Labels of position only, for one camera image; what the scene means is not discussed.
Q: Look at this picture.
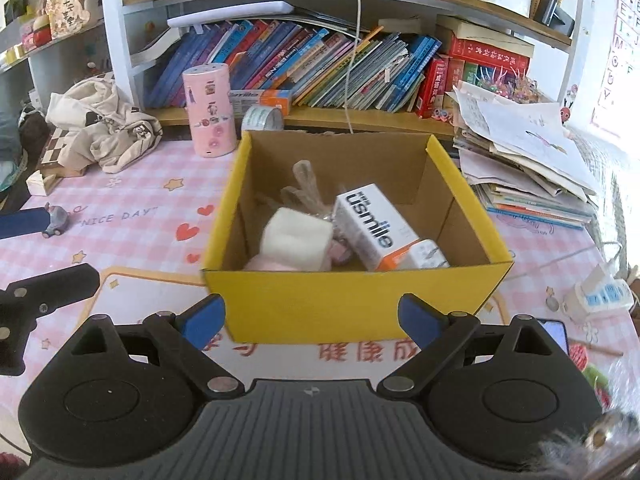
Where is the dark brown bag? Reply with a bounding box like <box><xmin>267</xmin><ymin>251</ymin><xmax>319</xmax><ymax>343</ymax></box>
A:
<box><xmin>19</xmin><ymin>105</ymin><xmax>51</xmax><ymax>158</ymax></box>

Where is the rabbit paper decoration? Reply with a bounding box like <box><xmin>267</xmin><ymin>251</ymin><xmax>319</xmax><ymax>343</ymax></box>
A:
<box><xmin>45</xmin><ymin>0</ymin><xmax>91</xmax><ymax>39</ymax></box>

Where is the pink cylinder container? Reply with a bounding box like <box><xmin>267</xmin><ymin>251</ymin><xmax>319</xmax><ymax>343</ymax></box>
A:
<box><xmin>181</xmin><ymin>63</ymin><xmax>237</xmax><ymax>158</ymax></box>

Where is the beige cloth bag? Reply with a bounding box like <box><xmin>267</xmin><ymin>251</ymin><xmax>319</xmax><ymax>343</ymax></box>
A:
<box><xmin>45</xmin><ymin>74</ymin><xmax>164</xmax><ymax>175</ymax></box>

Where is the small black stand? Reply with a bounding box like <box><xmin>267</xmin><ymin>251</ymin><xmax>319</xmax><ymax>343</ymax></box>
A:
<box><xmin>532</xmin><ymin>0</ymin><xmax>576</xmax><ymax>38</ymax></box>

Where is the white power strip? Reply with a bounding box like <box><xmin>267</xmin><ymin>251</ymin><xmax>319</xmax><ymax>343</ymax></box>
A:
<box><xmin>562</xmin><ymin>262</ymin><xmax>635</xmax><ymax>323</ymax></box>

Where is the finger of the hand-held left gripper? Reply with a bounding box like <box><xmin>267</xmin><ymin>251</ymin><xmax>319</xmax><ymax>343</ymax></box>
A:
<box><xmin>0</xmin><ymin>210</ymin><xmax>51</xmax><ymax>241</ymax></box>
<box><xmin>0</xmin><ymin>264</ymin><xmax>101</xmax><ymax>376</ymax></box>

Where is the white sponge block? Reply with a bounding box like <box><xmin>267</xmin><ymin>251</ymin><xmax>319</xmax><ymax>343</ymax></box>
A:
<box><xmin>261</xmin><ymin>206</ymin><xmax>335</xmax><ymax>272</ymax></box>

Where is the white charger plug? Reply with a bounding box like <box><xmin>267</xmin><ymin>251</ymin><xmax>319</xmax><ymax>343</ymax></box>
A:
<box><xmin>407</xmin><ymin>239</ymin><xmax>449</xmax><ymax>268</ymax></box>

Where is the white wooden bookshelf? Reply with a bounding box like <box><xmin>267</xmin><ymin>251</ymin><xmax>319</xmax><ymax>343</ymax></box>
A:
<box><xmin>0</xmin><ymin>0</ymin><xmax>586</xmax><ymax>141</ymax></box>

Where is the flat white orange box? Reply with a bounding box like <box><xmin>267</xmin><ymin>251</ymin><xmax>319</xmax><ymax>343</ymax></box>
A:
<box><xmin>227</xmin><ymin>89</ymin><xmax>293</xmax><ymax>116</ymax></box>

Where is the white power cable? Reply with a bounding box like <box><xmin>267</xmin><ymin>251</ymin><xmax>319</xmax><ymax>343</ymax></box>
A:
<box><xmin>510</xmin><ymin>241</ymin><xmax>626</xmax><ymax>281</ymax></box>

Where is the clear tape roll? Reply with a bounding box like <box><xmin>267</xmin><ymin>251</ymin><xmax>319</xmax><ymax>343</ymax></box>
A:
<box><xmin>241</xmin><ymin>106</ymin><xmax>285</xmax><ymax>133</ymax></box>

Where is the black smartphone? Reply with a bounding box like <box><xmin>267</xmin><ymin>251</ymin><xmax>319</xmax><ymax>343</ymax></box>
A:
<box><xmin>537</xmin><ymin>317</ymin><xmax>571</xmax><ymax>356</ymax></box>

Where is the white wedge-shaped box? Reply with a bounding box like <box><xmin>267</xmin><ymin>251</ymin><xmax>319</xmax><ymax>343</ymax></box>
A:
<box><xmin>25</xmin><ymin>170</ymin><xmax>58</xmax><ymax>197</ymax></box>

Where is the grey furry pompom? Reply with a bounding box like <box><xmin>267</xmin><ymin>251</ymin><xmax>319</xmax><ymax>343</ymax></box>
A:
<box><xmin>537</xmin><ymin>410</ymin><xmax>640</xmax><ymax>480</ymax></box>

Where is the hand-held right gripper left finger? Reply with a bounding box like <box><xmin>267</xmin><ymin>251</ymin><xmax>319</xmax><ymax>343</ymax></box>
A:
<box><xmin>70</xmin><ymin>294</ymin><xmax>246</xmax><ymax>400</ymax></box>

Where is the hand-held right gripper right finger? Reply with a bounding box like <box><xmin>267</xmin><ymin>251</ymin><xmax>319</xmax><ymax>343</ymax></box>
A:
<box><xmin>376</xmin><ymin>294</ymin><xmax>556</xmax><ymax>401</ymax></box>

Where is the row of colourful books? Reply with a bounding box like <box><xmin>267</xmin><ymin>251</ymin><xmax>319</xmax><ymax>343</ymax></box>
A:
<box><xmin>145</xmin><ymin>17</ymin><xmax>533</xmax><ymax>121</ymax></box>

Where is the pink checkered desktop mat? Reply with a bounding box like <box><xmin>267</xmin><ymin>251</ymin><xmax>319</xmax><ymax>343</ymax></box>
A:
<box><xmin>0</xmin><ymin>137</ymin><xmax>640</xmax><ymax>461</ymax></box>

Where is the purple grey toy car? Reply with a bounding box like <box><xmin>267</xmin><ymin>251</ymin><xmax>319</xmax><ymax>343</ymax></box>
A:
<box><xmin>41</xmin><ymin>203</ymin><xmax>71</xmax><ymax>238</ymax></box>

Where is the yellow cardboard box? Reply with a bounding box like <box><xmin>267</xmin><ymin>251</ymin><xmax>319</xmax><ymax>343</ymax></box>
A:
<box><xmin>201</xmin><ymin>130</ymin><xmax>515</xmax><ymax>345</ymax></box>

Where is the pink fluffy pouch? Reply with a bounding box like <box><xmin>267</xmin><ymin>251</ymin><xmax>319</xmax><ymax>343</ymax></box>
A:
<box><xmin>243</xmin><ymin>237</ymin><xmax>353</xmax><ymax>272</ymax></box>

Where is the wooden chess board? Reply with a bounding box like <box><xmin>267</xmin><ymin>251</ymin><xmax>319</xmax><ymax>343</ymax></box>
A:
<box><xmin>37</xmin><ymin>125</ymin><xmax>91</xmax><ymax>179</ymax></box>

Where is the white charging cable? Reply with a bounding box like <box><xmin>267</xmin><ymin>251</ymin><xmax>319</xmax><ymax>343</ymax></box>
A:
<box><xmin>340</xmin><ymin>0</ymin><xmax>363</xmax><ymax>133</ymax></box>

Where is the white lamp bar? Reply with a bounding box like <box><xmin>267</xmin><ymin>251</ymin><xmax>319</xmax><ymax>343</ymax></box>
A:
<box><xmin>166</xmin><ymin>2</ymin><xmax>296</xmax><ymax>29</ymax></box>

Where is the pearl hair accessory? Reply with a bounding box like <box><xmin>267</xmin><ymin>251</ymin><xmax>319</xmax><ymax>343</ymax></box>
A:
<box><xmin>280</xmin><ymin>160</ymin><xmax>341</xmax><ymax>221</ymax></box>

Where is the white orange toothpaste box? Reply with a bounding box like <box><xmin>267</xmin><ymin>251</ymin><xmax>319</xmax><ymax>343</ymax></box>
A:
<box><xmin>332</xmin><ymin>183</ymin><xmax>420</xmax><ymax>272</ymax></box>

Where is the alphabet wall poster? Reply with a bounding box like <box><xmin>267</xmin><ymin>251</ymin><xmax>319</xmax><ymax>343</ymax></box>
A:
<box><xmin>590</xmin><ymin>0</ymin><xmax>640</xmax><ymax>128</ymax></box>

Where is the pile of papers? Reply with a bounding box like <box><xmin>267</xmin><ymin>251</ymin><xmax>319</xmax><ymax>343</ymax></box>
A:
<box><xmin>452</xmin><ymin>82</ymin><xmax>598</xmax><ymax>231</ymax></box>

